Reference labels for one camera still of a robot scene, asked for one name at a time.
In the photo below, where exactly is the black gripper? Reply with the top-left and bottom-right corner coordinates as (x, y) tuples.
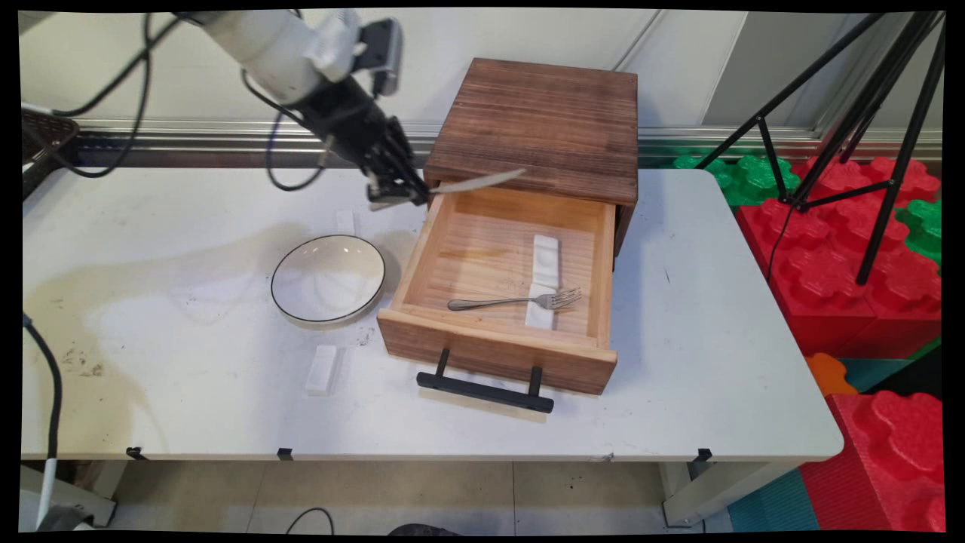
(297, 75), (431, 207)

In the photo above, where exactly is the silver table knife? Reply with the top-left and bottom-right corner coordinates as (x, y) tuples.
(369, 167), (527, 211)

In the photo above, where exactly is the silver fork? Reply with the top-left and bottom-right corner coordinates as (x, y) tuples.
(447, 287), (583, 313)

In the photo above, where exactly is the light wooden drawer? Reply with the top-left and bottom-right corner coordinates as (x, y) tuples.
(376, 179), (620, 397)

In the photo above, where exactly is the white bowl black rim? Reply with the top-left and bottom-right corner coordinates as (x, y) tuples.
(269, 234), (388, 326)

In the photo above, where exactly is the dark wooden cabinet box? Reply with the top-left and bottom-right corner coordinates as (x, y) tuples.
(422, 57), (639, 258)

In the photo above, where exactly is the black mesh basket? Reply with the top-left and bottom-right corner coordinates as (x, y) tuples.
(20, 106), (81, 201)

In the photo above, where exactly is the white table leg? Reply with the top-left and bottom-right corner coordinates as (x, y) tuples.
(660, 459), (800, 528)

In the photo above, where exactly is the large red foam block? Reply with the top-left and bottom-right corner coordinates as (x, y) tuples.
(734, 155), (944, 360)

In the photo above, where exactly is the orange foam piece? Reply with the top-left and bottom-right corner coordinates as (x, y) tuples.
(804, 351), (859, 397)

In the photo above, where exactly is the black tripod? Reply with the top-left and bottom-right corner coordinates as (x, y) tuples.
(694, 11), (948, 287)

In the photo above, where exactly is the teal foam mat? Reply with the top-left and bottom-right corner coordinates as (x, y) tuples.
(727, 468), (820, 533)

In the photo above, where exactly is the small green foam block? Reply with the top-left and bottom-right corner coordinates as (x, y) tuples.
(894, 198), (944, 265)

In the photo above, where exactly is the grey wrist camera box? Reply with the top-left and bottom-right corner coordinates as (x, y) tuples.
(360, 18), (403, 97)

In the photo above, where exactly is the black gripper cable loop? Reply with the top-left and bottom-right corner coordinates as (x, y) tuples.
(240, 68), (337, 192)

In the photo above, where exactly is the white ribbed camera mount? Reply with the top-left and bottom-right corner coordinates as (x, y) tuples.
(305, 11), (363, 83)

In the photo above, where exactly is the black drawer handle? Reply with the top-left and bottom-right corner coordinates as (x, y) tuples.
(415, 348), (556, 415)

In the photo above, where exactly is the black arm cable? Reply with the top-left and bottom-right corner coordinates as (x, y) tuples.
(21, 11), (191, 179)

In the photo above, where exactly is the black floor cable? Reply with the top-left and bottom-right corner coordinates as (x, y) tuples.
(284, 507), (335, 535)

